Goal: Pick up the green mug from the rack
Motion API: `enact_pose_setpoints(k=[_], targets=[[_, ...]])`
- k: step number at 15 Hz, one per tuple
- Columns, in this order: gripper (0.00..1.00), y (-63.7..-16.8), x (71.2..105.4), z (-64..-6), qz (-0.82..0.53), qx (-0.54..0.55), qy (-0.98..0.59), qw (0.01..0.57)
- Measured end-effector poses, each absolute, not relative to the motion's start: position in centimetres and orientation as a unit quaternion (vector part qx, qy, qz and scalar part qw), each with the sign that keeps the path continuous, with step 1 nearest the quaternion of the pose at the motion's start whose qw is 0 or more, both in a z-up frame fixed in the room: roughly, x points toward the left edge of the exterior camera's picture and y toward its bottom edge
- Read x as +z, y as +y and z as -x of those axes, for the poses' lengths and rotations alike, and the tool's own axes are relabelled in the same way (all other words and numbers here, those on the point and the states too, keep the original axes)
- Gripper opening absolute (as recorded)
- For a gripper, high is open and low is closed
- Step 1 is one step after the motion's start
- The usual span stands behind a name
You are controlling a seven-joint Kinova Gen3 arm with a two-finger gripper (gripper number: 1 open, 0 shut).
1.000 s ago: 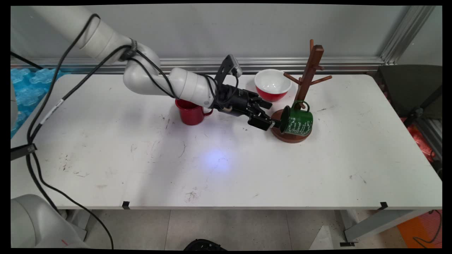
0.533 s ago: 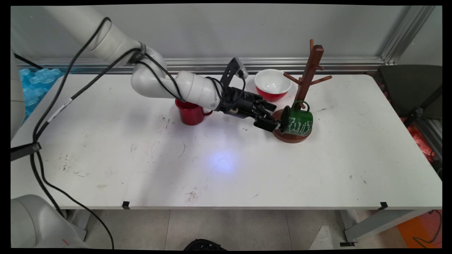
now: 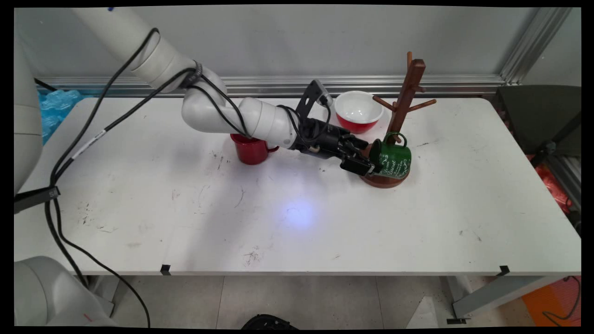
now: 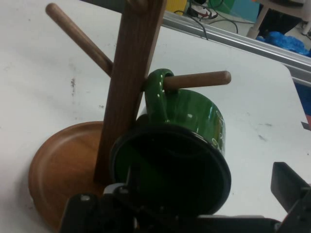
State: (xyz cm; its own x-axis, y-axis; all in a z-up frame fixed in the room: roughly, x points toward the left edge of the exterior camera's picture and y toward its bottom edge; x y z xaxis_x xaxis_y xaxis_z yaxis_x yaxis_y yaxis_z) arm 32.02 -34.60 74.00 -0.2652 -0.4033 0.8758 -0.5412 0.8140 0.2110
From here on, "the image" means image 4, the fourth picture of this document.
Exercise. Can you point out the green enamel mug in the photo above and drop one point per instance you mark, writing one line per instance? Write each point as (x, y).
(189, 109)

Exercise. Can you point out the blue crumpled cloth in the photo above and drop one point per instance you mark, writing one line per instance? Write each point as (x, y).
(284, 42)

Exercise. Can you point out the yellow box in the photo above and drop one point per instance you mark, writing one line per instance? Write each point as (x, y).
(177, 6)

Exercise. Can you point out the brown wooden mug tree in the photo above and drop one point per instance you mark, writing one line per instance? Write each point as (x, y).
(131, 72)

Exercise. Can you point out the short aluminium frame rail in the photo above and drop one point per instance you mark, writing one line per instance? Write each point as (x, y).
(243, 47)

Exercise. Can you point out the white red sneaker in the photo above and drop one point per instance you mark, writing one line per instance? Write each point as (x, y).
(201, 11)

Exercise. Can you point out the white furniture leg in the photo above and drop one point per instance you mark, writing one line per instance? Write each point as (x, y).
(260, 17)

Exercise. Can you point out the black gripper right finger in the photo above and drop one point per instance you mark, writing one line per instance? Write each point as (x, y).
(289, 184)

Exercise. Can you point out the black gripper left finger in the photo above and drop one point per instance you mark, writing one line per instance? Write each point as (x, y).
(92, 213)

